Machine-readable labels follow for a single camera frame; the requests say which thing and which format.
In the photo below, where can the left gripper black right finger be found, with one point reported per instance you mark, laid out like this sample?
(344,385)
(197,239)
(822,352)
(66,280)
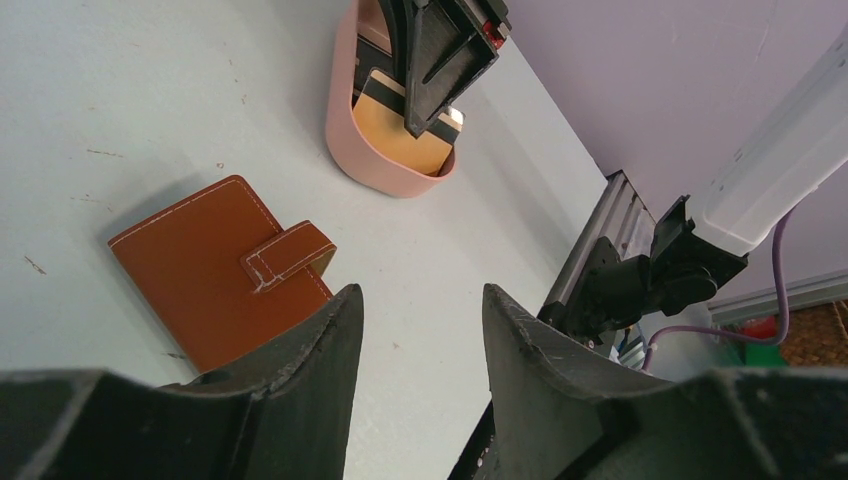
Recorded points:
(741,423)

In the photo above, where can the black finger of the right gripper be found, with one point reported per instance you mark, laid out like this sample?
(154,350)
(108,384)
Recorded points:
(449,45)
(398,15)

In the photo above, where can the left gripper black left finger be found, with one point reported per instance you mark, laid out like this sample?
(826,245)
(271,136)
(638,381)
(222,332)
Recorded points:
(282,411)

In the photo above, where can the pink oval tray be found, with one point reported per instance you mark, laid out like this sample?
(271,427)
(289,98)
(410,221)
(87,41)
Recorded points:
(350,150)

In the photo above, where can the brown leather card holder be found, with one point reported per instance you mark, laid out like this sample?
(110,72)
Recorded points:
(222,274)

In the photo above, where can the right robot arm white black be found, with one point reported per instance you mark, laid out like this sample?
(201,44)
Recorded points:
(704,240)

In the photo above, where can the stack of striped credit cards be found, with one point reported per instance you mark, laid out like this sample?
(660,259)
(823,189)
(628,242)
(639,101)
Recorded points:
(378,106)

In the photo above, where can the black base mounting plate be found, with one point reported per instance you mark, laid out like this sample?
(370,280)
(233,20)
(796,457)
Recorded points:
(558,410)

